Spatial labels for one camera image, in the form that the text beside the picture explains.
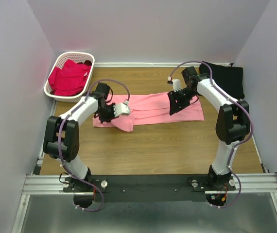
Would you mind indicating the light pink t shirt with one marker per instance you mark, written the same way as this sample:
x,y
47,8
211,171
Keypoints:
x,y
152,109

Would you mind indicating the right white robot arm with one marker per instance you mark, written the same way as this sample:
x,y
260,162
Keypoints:
x,y
232,125

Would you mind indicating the folded black t shirt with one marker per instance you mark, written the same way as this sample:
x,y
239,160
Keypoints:
x,y
229,79

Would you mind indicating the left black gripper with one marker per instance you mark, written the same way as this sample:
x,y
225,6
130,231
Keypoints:
x,y
107,120

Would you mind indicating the white plastic laundry basket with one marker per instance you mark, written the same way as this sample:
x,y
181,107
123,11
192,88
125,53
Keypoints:
x,y
61,59

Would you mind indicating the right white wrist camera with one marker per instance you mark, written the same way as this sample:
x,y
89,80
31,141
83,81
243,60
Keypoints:
x,y
175,83

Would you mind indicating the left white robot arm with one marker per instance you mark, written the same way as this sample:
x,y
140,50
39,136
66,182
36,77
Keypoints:
x,y
62,137

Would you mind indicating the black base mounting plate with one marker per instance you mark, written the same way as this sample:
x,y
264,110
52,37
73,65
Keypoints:
x,y
148,188

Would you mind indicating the red t shirt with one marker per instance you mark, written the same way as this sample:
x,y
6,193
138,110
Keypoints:
x,y
71,79

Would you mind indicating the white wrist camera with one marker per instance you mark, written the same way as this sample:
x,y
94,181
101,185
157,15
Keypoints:
x,y
175,83
121,109

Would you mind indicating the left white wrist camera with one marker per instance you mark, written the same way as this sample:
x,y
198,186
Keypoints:
x,y
121,109

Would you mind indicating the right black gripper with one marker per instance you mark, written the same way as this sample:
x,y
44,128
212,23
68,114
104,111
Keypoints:
x,y
173,107

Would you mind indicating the aluminium frame rail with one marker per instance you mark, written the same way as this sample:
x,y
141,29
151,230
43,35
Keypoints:
x,y
251,183

